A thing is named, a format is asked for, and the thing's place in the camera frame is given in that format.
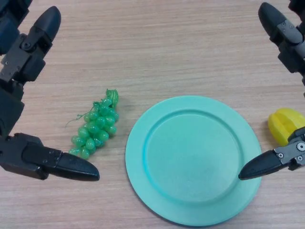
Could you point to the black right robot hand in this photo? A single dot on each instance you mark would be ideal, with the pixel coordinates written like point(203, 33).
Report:
point(289, 47)

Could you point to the green round plate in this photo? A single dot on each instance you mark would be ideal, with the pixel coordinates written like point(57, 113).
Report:
point(190, 162)

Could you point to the yellow starfruit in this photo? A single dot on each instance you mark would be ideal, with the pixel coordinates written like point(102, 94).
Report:
point(283, 124)

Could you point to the green grape bunch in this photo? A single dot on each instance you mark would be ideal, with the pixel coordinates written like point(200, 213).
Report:
point(97, 126)

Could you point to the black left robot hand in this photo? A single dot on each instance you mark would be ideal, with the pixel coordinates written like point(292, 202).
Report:
point(23, 64)

